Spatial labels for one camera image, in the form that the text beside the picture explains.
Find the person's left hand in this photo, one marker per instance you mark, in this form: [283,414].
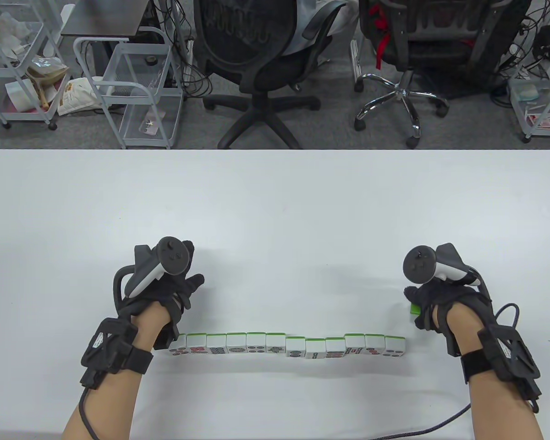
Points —
[174,291]

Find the person's right hand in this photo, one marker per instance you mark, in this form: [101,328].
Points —
[440,295]

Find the single green-backed mahjong tile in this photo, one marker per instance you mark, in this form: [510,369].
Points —
[296,347]
[415,309]

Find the row of mahjong tiles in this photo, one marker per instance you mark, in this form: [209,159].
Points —
[335,347]

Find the person's left forearm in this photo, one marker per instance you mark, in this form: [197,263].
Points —
[105,412]

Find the black white left hand controller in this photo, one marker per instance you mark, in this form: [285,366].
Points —
[174,255]

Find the black white hand controller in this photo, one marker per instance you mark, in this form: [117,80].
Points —
[419,263]
[174,255]

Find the black white right hand controller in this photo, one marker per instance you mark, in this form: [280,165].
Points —
[419,263]

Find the small clear packet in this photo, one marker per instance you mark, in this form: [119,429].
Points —
[149,126]

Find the white cart with boxes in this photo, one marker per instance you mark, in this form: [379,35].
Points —
[545,133]

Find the red white box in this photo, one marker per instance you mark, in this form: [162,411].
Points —
[545,120]

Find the white printed paper bag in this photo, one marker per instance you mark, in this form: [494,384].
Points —
[75,98]

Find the pale teal cloth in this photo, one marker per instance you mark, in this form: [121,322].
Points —
[527,94]

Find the black tape roll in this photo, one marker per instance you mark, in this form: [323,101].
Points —
[147,59]

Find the wooden utensil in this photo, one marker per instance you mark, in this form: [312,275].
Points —
[42,96]

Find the black chair with chrome base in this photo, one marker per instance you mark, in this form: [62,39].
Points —
[440,50]

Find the white paper sheet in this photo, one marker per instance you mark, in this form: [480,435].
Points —
[20,94]

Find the clear plastic bag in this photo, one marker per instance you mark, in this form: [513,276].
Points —
[46,68]

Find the red garment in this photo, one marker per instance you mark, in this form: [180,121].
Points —
[383,43]

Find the black mesh office chair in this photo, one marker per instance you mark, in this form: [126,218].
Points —
[243,41]

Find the white cart far right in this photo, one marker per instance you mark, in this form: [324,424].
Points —
[518,27]

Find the dark brown desk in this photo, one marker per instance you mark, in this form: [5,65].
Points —
[105,18]

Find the crumpled white plastic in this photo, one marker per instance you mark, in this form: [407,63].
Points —
[2,27]

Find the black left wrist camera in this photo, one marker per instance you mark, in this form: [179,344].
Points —
[107,346]

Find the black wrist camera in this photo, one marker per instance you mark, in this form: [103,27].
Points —
[513,353]
[107,346]

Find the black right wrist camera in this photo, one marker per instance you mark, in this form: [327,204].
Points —
[513,353]

